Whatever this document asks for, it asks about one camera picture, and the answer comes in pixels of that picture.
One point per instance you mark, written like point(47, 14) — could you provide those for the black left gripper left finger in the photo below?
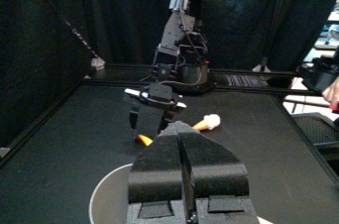
point(154, 165)

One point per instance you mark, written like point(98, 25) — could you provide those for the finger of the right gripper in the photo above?
point(134, 117)
point(167, 120)

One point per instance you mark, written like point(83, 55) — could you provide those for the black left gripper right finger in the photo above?
point(217, 168)

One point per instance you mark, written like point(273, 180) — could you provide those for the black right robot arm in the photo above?
point(184, 36)

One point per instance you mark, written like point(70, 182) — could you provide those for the person's hand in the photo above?
point(332, 93)

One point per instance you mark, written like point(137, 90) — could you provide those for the orange white toy ice cream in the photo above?
point(209, 122)

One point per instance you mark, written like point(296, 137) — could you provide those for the black mesh chair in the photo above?
point(318, 134)

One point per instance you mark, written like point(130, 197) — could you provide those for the black cloth curtain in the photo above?
point(110, 16)

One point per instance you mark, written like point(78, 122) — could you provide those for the white corner bracket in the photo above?
point(98, 63)
point(261, 68)

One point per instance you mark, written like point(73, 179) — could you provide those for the black frame pole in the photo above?
point(276, 16)

